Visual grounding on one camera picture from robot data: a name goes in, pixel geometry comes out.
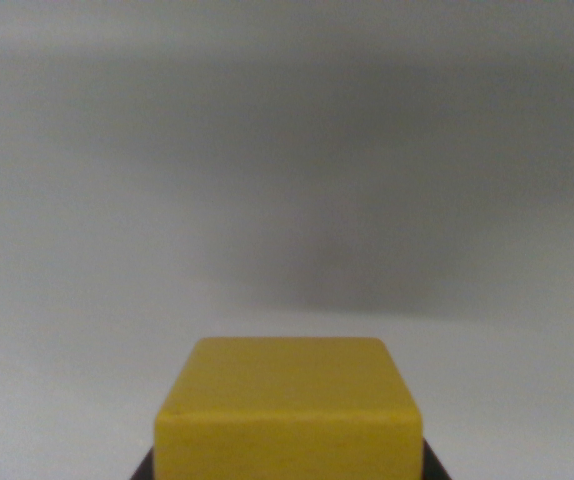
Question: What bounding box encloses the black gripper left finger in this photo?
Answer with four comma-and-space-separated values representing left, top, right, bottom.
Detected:
130, 448, 157, 480

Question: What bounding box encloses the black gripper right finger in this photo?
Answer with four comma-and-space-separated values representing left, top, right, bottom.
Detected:
420, 438, 452, 480

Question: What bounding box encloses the yellow cube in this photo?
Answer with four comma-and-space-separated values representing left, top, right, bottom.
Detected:
153, 337, 425, 480

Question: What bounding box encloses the grey plastic tray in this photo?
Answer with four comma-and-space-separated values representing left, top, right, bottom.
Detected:
0, 0, 574, 480

